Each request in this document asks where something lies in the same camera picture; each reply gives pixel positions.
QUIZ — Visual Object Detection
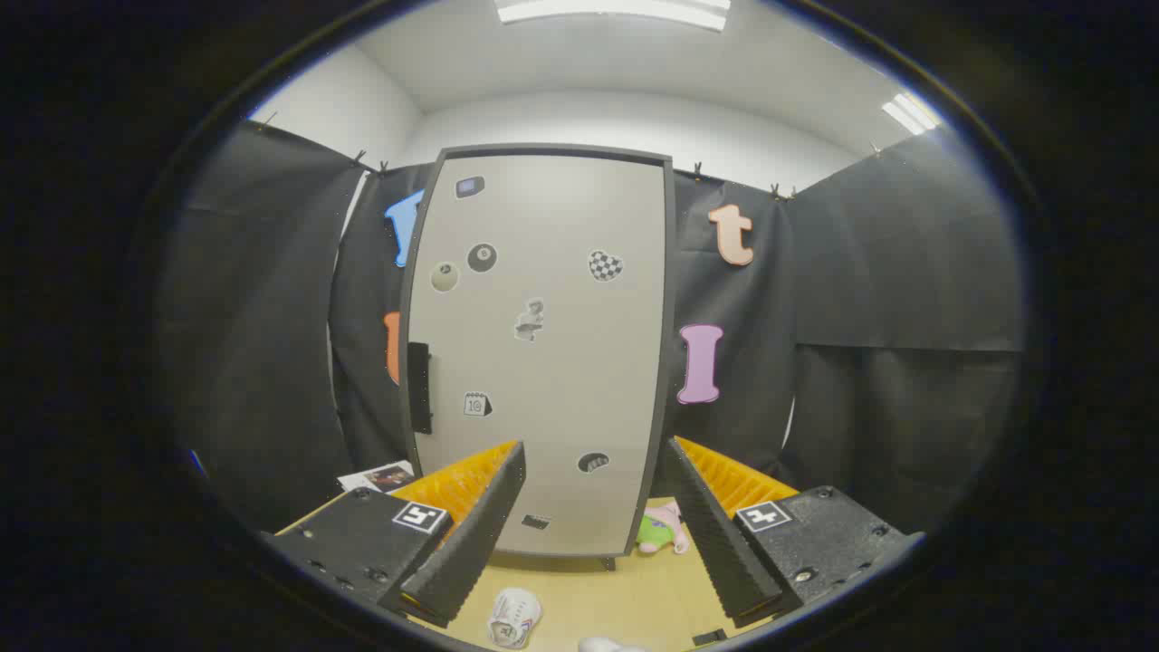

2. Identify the green and pink plush toy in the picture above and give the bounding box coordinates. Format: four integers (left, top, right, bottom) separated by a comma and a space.
636, 503, 691, 555

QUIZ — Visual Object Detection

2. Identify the white canvas shoe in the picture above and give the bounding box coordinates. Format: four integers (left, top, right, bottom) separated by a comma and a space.
487, 588, 542, 649

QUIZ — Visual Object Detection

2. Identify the white book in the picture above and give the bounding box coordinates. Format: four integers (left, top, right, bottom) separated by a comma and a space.
338, 461, 417, 494

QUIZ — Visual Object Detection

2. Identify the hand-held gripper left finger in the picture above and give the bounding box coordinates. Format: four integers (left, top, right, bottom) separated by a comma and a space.
263, 441, 527, 628

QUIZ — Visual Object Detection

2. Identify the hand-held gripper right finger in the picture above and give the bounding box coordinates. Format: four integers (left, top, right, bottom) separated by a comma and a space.
667, 436, 926, 628

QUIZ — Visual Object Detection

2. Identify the light grey shoe cabinet door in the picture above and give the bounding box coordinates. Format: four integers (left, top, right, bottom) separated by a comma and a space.
407, 152, 669, 555

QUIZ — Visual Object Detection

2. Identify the long ceiling light panel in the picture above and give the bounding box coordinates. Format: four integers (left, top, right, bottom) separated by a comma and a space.
496, 0, 731, 33

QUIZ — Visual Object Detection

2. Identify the small ceiling light panel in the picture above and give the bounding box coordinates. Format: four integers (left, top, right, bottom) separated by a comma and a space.
883, 92, 943, 137

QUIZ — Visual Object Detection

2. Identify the black backdrop cloth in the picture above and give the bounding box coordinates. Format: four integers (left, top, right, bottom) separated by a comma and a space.
158, 120, 1024, 535

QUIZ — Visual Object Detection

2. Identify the grey shoe cabinet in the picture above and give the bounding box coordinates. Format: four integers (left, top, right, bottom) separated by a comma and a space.
399, 143, 677, 571

